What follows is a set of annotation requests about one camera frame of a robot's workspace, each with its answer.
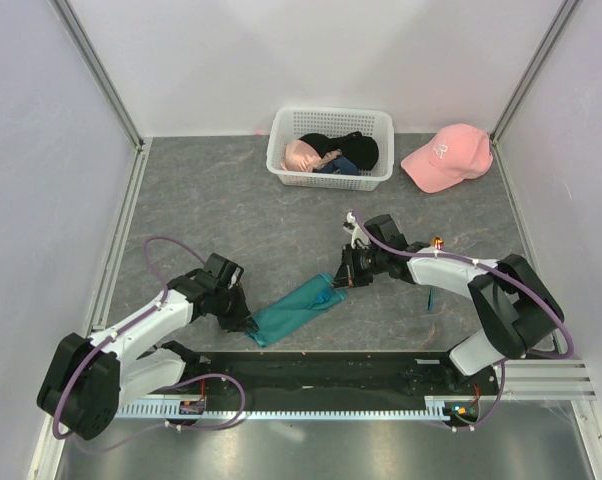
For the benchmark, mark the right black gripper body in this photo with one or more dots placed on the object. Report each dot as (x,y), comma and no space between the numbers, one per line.
(361,264)

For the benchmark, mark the light blue cable duct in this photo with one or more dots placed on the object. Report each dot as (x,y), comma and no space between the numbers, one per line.
(176,408)

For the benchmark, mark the peach satin garment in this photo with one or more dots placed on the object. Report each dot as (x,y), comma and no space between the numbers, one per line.
(301,157)

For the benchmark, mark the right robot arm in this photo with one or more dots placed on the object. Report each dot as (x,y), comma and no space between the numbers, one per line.
(515,309)

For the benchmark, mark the teal satin napkin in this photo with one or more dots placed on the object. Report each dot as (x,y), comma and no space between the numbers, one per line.
(293,311)

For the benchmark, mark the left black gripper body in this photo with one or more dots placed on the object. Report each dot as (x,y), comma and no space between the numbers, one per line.
(230,308)

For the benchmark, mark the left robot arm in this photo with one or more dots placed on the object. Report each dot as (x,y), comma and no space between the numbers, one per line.
(90,378)

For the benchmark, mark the navy blue garment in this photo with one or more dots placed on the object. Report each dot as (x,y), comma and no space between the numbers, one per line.
(340,166)

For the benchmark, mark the pink baseball cap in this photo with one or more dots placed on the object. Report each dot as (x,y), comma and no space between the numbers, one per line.
(456,153)

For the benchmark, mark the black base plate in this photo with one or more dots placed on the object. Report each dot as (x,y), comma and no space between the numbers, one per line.
(414,374)

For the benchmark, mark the iridescent pink spoon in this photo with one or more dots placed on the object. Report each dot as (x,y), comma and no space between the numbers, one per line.
(438,243)

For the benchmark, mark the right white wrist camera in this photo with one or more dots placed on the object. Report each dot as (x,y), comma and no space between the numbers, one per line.
(358,239)

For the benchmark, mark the black garment in basket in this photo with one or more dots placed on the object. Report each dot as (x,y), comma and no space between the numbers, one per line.
(362,150)

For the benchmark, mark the white plastic basket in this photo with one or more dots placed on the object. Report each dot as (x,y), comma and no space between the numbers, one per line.
(291,123)

